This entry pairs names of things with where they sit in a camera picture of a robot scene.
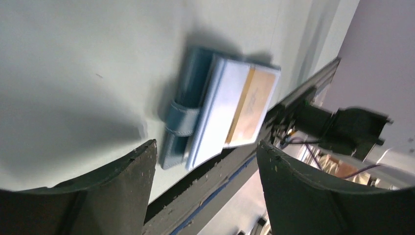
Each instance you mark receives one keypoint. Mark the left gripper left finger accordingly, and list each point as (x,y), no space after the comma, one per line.
(110,200)

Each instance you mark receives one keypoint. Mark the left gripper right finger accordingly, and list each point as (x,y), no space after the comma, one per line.
(302,200)

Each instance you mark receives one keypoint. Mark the blue card holder wallet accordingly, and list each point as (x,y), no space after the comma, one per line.
(201,113)

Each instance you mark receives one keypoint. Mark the person in background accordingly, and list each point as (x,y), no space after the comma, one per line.
(340,169)

